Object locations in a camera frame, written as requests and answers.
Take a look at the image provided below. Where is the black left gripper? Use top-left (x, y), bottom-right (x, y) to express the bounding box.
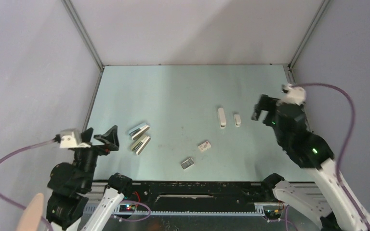
top-left (76, 124), bottom-right (119, 189)

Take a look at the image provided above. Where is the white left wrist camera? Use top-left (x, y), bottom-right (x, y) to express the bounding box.
top-left (59, 128), bottom-right (91, 149)

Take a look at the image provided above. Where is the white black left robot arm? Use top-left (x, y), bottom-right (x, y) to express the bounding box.
top-left (46, 125), bottom-right (133, 231)

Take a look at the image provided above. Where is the white small stapler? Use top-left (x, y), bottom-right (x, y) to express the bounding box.
top-left (233, 114), bottom-right (241, 127)

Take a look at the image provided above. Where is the grey staple strip block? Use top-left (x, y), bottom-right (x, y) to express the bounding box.
top-left (181, 157), bottom-right (195, 170)

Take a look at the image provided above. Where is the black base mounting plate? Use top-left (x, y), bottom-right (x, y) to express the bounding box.
top-left (129, 181), bottom-right (278, 214)

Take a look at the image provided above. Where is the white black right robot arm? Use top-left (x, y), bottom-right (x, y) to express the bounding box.
top-left (252, 94), bottom-right (370, 231)

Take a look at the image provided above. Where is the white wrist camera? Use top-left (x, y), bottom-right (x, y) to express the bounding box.
top-left (59, 128), bottom-right (91, 149)
top-left (279, 84), bottom-right (306, 105)

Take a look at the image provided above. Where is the white slotted cable duct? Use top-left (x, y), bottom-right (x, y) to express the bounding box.
top-left (82, 205), bottom-right (265, 217)

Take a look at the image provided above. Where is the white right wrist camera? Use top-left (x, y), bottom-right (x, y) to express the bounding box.
top-left (279, 84), bottom-right (306, 105)

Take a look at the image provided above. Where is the white staple box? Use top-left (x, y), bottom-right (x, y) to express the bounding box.
top-left (198, 141), bottom-right (211, 153)

